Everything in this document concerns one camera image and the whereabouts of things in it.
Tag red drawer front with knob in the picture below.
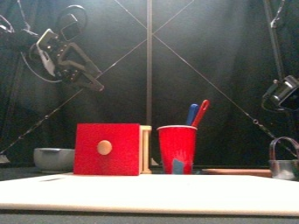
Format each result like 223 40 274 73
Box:
72 122 142 177

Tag grey bowl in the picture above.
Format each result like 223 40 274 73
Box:
32 147 76 172

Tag red plastic cup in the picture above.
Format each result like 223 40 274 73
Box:
157 124 199 175

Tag white cutting board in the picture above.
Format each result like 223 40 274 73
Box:
0 173 299 217

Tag wooden board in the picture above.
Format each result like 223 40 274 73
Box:
202 168 274 178

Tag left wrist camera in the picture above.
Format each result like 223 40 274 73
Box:
56 4 90 42

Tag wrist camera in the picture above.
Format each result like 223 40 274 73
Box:
56 4 90 42
261 74 299 113

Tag vertical metal frame pole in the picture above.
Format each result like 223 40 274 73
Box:
145 0 154 126

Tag wooden drawer box frame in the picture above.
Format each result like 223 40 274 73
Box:
139 124 154 175

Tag blue utensil handle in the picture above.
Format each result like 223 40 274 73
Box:
185 103 201 127

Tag red utensil handle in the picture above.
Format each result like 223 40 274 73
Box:
191 99 211 129

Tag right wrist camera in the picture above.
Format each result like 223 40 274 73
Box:
261 74 299 113

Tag metal bucket with handle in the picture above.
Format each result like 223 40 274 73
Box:
267 136 299 181

